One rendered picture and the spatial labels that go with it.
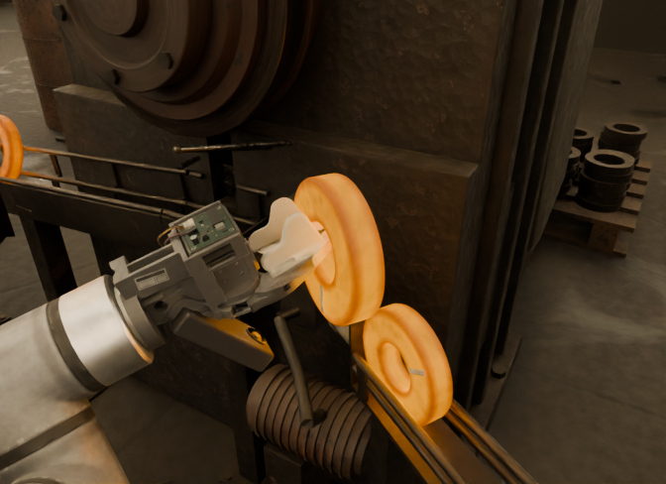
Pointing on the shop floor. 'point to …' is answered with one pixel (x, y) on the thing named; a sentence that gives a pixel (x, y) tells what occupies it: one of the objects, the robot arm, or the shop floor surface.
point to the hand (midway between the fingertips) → (333, 233)
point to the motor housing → (274, 421)
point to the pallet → (603, 187)
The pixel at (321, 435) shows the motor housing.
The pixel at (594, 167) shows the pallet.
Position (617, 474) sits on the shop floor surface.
